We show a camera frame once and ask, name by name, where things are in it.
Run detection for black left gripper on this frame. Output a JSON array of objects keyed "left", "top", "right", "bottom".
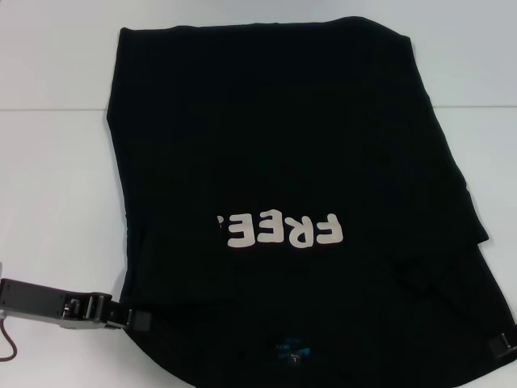
[{"left": 0, "top": 277, "right": 153, "bottom": 333}]

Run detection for black shirt with FREE print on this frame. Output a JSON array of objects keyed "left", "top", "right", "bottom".
[{"left": 104, "top": 15, "right": 517, "bottom": 388}]

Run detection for dark red arm cable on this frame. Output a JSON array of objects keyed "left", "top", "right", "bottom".
[{"left": 0, "top": 318, "right": 19, "bottom": 364}]

